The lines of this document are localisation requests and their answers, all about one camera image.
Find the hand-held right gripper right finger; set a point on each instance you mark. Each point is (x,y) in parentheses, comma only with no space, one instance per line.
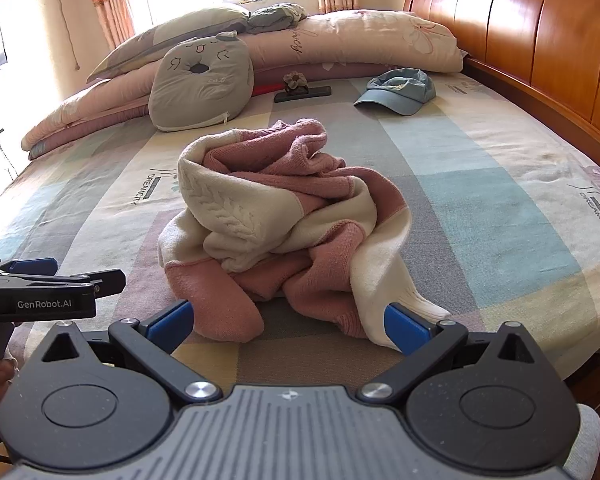
(405,330)

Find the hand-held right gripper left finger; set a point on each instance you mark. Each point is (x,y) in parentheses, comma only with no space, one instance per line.
(172,322)

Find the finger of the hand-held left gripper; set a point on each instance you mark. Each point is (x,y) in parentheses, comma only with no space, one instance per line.
(107,282)
(32,266)

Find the pink and white knit sweater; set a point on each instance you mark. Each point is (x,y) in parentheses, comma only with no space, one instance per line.
(280,220)

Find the person's leg in grey pants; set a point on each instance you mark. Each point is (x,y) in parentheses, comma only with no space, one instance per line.
(585,440)

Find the grey cat face cushion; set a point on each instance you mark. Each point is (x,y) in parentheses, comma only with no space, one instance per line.
(200,90)

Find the blue cap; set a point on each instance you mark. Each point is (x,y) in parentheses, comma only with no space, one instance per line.
(395,92)

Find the grey patterned pillow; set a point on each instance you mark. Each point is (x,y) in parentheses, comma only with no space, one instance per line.
(180,30)

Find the fabric flower clip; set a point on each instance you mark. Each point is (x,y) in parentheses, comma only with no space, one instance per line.
(294,80)

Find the folded pink quilt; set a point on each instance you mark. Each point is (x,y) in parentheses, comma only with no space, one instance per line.
(370,40)

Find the folded grey-blue cloth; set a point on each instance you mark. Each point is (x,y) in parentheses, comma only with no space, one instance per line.
(275,15)

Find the wooden headboard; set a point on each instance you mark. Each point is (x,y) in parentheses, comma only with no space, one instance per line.
(530,25)

